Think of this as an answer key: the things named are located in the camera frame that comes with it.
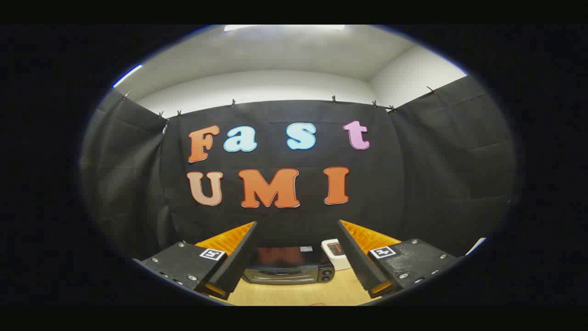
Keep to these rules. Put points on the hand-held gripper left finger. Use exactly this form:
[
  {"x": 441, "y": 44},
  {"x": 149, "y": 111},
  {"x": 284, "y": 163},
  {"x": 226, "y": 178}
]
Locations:
[{"x": 239, "y": 262}]

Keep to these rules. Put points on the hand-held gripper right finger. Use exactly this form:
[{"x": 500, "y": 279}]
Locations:
[{"x": 356, "y": 257}]

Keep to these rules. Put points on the black toaster oven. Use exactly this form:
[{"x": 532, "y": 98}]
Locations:
[{"x": 285, "y": 276}]

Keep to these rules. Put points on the white plastic appliance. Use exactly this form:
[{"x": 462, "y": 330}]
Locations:
[{"x": 339, "y": 261}]

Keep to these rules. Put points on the black backdrop cloth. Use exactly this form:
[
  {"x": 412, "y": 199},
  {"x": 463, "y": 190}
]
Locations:
[{"x": 413, "y": 184}]

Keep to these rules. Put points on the row of small backdrop clips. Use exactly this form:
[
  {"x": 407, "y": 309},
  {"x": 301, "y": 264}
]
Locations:
[{"x": 334, "y": 98}]

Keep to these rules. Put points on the ceiling light panel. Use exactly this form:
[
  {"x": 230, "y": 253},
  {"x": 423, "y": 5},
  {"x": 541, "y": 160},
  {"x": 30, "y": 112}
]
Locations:
[{"x": 285, "y": 27}]

